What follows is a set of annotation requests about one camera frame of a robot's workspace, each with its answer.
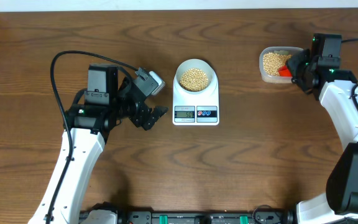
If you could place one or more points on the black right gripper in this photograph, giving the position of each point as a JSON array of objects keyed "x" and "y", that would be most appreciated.
[{"x": 293, "y": 62}]

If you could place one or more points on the white digital kitchen scale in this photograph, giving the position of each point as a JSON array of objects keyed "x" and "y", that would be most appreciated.
[{"x": 196, "y": 108}]

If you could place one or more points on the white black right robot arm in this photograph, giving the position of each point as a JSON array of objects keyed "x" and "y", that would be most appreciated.
[{"x": 317, "y": 71}]

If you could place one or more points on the soybeans in grey bowl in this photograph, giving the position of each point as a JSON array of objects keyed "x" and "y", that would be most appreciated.
[{"x": 194, "y": 79}]

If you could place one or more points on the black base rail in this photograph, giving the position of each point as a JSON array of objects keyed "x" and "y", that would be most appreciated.
[{"x": 263, "y": 216}]

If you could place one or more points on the clear plastic container of beans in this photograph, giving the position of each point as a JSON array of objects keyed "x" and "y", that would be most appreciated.
[{"x": 272, "y": 59}]

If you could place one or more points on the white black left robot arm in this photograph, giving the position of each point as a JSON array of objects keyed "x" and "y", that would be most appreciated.
[{"x": 95, "y": 111}]

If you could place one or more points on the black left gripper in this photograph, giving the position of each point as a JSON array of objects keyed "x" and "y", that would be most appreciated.
[{"x": 137, "y": 118}]

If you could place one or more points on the grey round bowl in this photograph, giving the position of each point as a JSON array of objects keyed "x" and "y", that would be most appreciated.
[{"x": 202, "y": 65}]

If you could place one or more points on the orange measuring scoop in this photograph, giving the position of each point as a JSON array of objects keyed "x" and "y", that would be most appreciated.
[{"x": 284, "y": 71}]

